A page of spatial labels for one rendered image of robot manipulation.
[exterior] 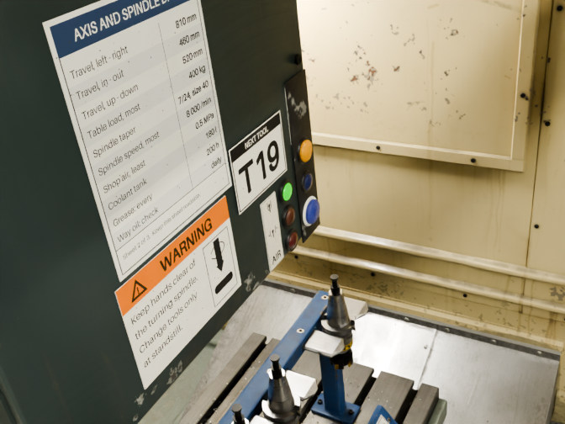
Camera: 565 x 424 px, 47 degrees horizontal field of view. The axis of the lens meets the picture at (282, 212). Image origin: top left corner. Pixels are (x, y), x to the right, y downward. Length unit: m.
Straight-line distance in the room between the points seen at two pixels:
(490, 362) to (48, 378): 1.38
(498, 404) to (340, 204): 0.61
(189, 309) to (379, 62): 0.96
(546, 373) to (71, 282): 1.40
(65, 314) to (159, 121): 0.16
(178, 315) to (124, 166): 0.16
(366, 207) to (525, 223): 0.38
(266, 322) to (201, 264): 1.32
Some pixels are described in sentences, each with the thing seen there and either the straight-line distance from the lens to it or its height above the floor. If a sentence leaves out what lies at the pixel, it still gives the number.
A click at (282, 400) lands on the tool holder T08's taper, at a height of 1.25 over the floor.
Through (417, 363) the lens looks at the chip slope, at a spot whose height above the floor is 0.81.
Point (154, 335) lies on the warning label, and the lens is 0.57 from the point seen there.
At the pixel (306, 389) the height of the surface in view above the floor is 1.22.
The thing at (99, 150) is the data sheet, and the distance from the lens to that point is 0.48.
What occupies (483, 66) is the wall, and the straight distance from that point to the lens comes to 1.40.
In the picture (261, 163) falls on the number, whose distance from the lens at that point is 0.66.
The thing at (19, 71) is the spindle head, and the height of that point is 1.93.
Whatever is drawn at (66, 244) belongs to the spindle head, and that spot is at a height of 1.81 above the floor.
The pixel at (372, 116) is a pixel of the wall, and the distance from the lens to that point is 1.52.
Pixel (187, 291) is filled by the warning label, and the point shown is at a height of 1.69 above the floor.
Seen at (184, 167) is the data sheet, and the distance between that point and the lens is 0.56.
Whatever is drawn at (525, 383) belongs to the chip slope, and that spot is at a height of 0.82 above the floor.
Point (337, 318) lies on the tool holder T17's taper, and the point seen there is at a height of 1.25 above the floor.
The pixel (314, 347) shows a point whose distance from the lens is 1.21.
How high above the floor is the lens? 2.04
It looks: 31 degrees down
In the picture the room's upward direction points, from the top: 7 degrees counter-clockwise
